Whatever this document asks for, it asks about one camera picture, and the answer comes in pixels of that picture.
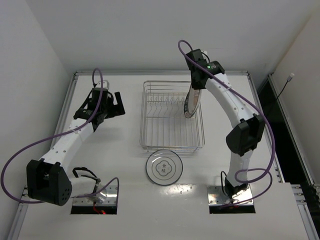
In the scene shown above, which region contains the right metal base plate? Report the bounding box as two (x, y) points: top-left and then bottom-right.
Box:
(206, 184), (256, 206)

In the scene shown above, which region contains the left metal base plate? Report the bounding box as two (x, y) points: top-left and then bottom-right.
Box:
(72, 185), (119, 207)

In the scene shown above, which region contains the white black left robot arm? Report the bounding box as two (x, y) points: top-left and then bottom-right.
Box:
(26, 87), (125, 206)

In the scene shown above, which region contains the metal base plate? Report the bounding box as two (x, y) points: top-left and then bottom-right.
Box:
(72, 185), (119, 207)
(206, 184), (256, 206)

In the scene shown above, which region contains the orange sunburst plate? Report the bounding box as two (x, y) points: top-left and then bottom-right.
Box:
(184, 86), (202, 119)

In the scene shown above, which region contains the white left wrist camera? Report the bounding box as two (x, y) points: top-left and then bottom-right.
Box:
(96, 80), (110, 90)

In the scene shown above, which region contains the white plate with centre emblem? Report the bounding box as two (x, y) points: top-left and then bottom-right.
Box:
(145, 150), (184, 186)

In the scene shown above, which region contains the aluminium table frame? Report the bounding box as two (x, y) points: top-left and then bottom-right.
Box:
(15, 71), (318, 240)

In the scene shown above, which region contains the green rim lettered plate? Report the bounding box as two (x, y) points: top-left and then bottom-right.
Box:
(184, 98), (200, 119)

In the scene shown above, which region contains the metal wire dish rack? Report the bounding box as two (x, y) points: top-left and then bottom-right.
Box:
(139, 80), (205, 153)

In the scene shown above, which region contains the black wall cable with plug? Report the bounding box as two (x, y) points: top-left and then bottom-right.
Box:
(275, 72), (295, 101)

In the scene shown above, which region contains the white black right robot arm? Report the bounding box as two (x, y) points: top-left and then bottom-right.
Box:
(184, 49), (265, 198)

